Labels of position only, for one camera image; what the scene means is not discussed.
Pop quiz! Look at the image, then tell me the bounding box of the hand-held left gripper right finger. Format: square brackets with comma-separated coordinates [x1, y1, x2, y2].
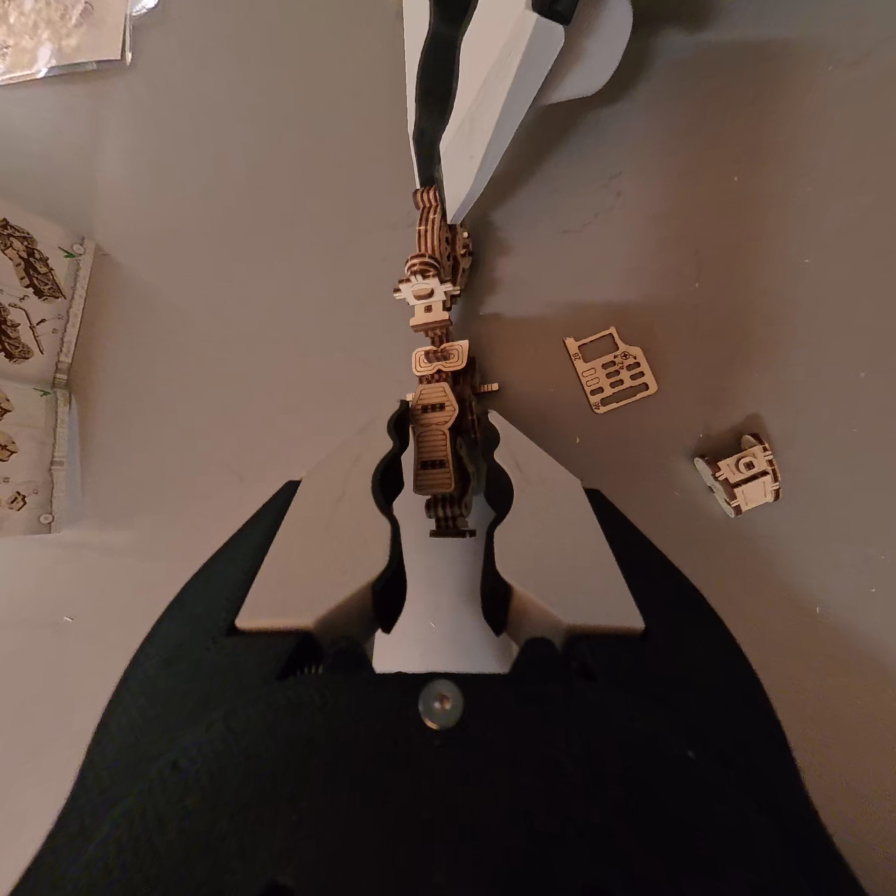
[482, 409, 646, 638]

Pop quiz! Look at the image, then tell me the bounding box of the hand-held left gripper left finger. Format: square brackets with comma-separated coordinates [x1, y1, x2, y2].
[234, 400, 410, 637]

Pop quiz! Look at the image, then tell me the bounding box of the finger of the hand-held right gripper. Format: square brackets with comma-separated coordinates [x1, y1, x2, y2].
[438, 0, 569, 225]
[403, 0, 464, 191]

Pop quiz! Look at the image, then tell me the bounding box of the wooden motorcycle model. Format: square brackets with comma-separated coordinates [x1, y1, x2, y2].
[392, 185, 501, 540]

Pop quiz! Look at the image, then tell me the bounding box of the grey desk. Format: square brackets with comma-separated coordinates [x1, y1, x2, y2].
[0, 0, 896, 896]

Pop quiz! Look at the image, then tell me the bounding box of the small wooden cylinder assembly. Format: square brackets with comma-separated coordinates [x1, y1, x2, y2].
[693, 433, 782, 519]

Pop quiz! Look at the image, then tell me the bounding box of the clear plastic packaging bag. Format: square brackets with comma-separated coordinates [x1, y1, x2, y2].
[0, 0, 134, 86]

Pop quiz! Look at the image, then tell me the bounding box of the printed instruction booklet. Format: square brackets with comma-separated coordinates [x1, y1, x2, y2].
[0, 217, 96, 539]

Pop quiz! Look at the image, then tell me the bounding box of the small slotted wooden puzzle frame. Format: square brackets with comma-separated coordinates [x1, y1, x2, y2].
[563, 332, 659, 414]

